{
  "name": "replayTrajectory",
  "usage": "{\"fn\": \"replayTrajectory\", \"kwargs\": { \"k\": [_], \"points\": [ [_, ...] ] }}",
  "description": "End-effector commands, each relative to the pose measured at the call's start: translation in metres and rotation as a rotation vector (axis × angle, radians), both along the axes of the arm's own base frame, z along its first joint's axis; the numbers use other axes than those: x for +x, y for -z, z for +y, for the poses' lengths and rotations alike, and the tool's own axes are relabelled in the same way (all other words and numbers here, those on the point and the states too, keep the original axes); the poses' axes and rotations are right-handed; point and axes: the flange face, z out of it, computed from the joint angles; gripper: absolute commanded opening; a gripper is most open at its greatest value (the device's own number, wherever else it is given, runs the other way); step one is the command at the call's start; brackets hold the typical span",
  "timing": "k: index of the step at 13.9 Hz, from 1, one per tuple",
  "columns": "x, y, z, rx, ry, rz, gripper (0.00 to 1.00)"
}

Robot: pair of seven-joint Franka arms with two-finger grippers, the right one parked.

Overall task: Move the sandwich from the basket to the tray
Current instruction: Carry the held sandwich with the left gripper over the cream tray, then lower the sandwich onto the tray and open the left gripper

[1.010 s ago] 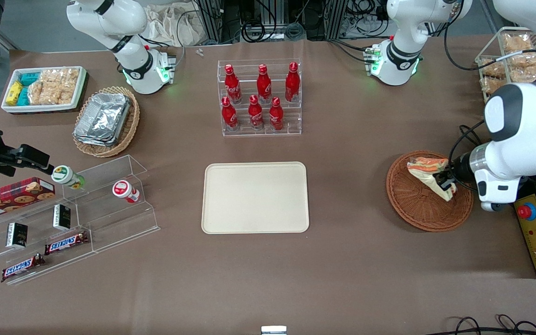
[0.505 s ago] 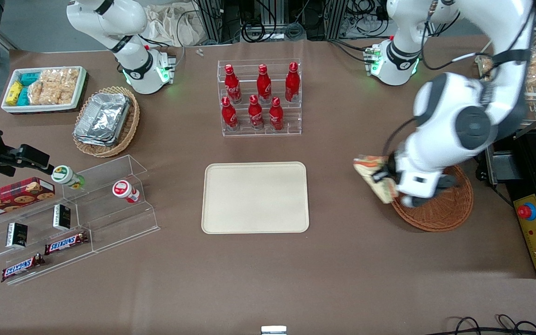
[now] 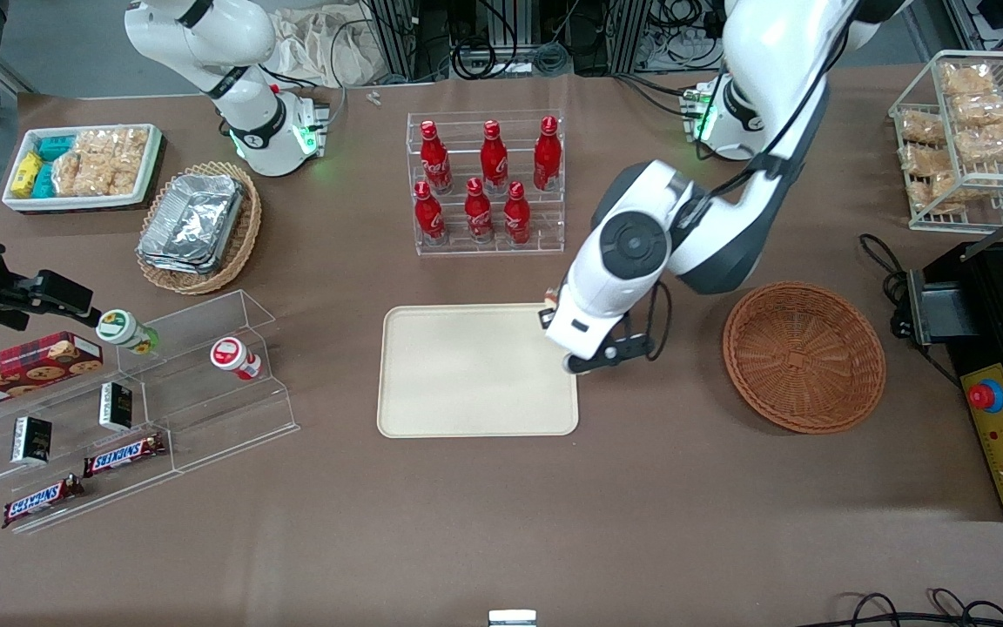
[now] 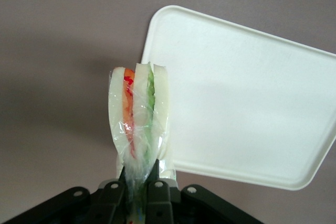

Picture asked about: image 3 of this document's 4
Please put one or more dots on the beige cloth bag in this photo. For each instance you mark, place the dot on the beige cloth bag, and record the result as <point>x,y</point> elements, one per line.
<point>319,43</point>

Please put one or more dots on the light wicker basket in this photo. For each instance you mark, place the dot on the light wicker basket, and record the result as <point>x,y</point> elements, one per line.
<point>240,235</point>

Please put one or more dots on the Snickers bar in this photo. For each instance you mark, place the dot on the Snickers bar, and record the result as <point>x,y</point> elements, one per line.
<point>123,455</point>
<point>40,501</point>

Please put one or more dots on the yellow snack pack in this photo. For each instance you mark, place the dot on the yellow snack pack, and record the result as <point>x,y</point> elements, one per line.
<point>27,172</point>

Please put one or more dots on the red cookie box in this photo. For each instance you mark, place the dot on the red cookie box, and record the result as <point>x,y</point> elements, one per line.
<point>23,370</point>

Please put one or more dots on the beige plastic tray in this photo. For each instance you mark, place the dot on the beige plastic tray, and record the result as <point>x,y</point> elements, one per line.
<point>475,370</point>

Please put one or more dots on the red lid drink bottle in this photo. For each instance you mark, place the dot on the red lid drink bottle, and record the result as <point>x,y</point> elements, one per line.
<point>232,355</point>

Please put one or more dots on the teal snack pack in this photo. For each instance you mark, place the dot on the teal snack pack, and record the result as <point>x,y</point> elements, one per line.
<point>56,146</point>
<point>44,181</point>

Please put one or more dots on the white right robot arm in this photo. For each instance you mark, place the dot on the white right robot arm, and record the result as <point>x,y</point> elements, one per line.
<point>240,96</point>

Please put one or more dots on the red emergency stop button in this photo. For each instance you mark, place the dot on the red emergency stop button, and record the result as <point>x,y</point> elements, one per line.
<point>986,396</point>

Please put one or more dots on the white rectangular snack tray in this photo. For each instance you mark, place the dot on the white rectangular snack tray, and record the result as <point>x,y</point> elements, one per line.
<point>23,200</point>

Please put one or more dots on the vegetable sandwich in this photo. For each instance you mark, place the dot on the vegetable sandwich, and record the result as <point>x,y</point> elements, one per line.
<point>548,300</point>

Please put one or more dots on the black sealing machine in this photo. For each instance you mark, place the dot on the black sealing machine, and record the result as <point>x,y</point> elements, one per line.
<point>989,348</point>

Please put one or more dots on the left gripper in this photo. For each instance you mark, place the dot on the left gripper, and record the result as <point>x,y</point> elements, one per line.
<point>544,318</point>

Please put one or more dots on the aluminium frame rack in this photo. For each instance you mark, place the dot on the aluminium frame rack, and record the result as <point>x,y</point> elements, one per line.
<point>501,35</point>

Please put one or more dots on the clear acrylic display shelf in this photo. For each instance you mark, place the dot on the clear acrylic display shelf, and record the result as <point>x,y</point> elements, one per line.
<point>223,418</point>

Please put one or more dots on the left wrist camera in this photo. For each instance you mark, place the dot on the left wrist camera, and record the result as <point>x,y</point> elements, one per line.
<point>615,351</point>

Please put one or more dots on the small black box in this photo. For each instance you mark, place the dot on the small black box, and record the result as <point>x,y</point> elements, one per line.
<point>32,440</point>
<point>116,406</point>

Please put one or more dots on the green lid drink bottle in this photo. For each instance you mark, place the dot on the green lid drink bottle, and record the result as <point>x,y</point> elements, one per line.
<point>123,329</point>

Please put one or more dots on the clear bag of crackers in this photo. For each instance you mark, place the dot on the clear bag of crackers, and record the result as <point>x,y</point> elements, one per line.
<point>123,170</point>
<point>75,174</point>
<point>114,138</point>

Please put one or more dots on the brown wicker basket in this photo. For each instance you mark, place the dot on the brown wicker basket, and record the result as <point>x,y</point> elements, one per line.
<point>802,357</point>

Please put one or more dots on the rice cracker snack pack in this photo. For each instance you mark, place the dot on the rice cracker snack pack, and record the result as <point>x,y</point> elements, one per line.
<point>967,80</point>
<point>945,187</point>
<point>924,126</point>
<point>993,141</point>
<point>982,109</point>
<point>924,161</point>

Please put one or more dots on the clear acrylic bottle rack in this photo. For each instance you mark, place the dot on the clear acrylic bottle rack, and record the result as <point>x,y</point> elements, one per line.
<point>488,239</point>

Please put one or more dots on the red cola bottle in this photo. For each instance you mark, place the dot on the red cola bottle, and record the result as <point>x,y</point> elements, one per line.
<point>547,157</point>
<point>516,216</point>
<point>434,161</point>
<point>478,213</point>
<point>493,161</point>
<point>428,218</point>

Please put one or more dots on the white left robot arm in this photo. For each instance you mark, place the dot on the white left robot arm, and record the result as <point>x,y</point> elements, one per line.
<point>763,61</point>

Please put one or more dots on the aluminium foil container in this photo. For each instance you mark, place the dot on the aluminium foil container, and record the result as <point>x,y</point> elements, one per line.
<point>197,213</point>
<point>171,261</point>

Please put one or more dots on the small white block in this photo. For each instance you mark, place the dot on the small white block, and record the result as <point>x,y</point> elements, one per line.
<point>512,618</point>

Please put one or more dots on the black power inlet box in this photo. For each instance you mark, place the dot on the black power inlet box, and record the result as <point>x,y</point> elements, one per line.
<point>937,309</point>

